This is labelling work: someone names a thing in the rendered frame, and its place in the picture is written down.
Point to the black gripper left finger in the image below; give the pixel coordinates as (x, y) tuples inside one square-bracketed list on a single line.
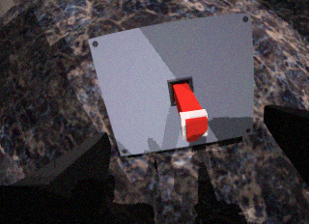
[(65, 191)]

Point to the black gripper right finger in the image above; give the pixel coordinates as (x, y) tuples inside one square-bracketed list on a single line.
[(290, 129)]

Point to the grey sloped panel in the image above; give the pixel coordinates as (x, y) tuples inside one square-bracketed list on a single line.
[(135, 69)]

